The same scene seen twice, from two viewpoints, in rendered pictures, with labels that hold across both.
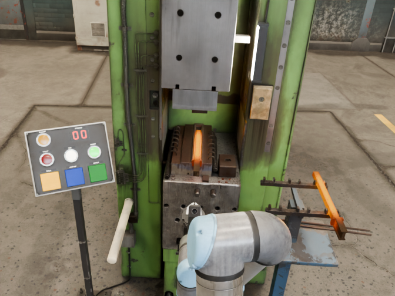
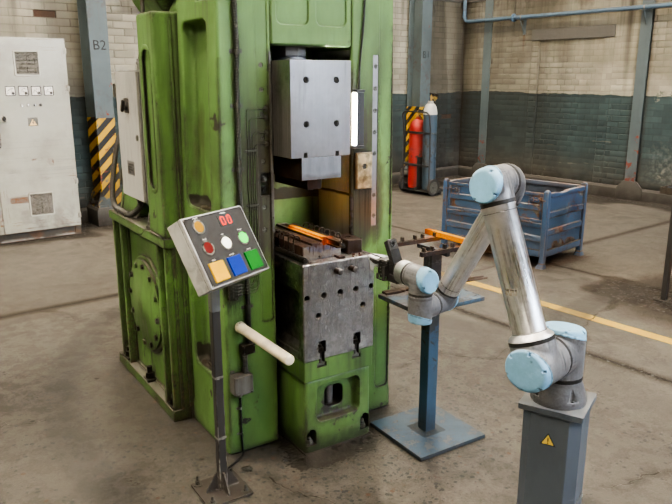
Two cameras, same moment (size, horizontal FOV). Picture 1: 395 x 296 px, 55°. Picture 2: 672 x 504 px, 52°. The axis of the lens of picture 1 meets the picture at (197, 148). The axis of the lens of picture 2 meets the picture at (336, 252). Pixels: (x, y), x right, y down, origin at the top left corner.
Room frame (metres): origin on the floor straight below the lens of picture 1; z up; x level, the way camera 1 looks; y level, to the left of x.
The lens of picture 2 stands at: (-0.91, 1.59, 1.69)
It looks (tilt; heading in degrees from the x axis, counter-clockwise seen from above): 14 degrees down; 327
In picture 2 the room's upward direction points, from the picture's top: straight up
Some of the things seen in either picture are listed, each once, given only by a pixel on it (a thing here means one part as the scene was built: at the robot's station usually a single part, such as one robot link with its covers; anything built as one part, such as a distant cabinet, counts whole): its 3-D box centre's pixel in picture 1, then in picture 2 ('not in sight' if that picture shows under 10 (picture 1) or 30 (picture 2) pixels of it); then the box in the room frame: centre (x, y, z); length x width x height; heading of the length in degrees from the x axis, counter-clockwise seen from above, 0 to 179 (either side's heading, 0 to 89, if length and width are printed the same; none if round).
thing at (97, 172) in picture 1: (97, 172); (253, 259); (1.42, 0.44, 1.01); 0.07 x 0.05 x 0.07; 115
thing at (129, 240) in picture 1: (127, 238); (241, 382); (1.69, 0.38, 0.36); 0.09 x 0.07 x 0.12; 90
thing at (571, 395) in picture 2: not in sight; (559, 385); (0.50, -0.28, 0.65); 0.19 x 0.19 x 0.10
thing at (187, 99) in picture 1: (196, 83); (297, 163); (1.78, 0.02, 1.32); 0.42 x 0.20 x 0.10; 0
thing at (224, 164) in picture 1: (227, 165); (347, 243); (1.63, -0.15, 0.95); 0.12 x 0.08 x 0.06; 0
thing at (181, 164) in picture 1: (193, 147); (298, 240); (1.78, 0.02, 0.96); 0.42 x 0.20 x 0.09; 0
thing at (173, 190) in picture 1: (200, 187); (307, 292); (1.79, -0.03, 0.69); 0.56 x 0.38 x 0.45; 0
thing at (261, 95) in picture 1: (260, 102); (363, 170); (1.70, -0.29, 1.27); 0.09 x 0.02 x 0.17; 90
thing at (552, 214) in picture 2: not in sight; (511, 216); (3.72, -3.56, 0.36); 1.20 x 0.80 x 0.72; 11
